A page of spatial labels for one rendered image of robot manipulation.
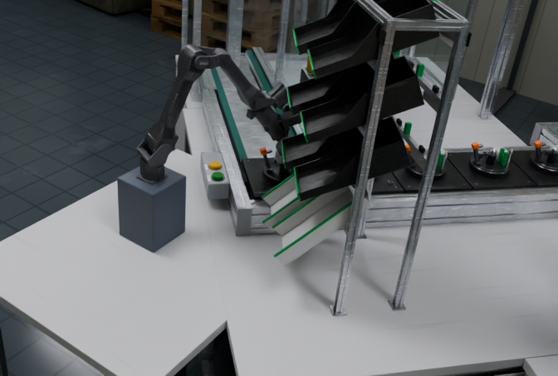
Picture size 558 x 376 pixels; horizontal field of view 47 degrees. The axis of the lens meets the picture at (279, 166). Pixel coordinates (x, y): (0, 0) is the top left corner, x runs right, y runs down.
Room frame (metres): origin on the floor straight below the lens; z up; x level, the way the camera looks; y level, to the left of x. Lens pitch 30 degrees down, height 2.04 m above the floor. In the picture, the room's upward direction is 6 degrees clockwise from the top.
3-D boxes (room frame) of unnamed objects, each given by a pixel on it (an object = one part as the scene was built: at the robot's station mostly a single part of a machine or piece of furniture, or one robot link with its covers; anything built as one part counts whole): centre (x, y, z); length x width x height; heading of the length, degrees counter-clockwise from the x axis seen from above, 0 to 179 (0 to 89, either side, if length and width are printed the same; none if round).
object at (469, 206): (1.93, -0.48, 0.91); 1.24 x 0.33 x 0.10; 105
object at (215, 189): (1.83, 0.21, 0.93); 0.21 x 0.07 x 0.06; 15
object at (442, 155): (1.94, -0.50, 1.01); 0.24 x 0.24 x 0.13; 15
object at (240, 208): (2.03, 0.20, 0.91); 0.89 x 0.06 x 0.11; 15
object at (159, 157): (1.57, 0.36, 1.15); 0.09 x 0.07 x 0.06; 36
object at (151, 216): (1.57, 0.36, 0.96); 0.14 x 0.14 x 0.20; 59
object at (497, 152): (2.00, -0.74, 1.01); 0.24 x 0.24 x 0.13; 15
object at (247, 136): (2.10, 0.04, 0.91); 0.84 x 0.28 x 0.10; 15
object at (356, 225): (1.49, -0.24, 1.26); 0.36 x 0.21 x 0.80; 15
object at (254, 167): (1.81, -0.02, 0.96); 0.24 x 0.24 x 0.02; 15
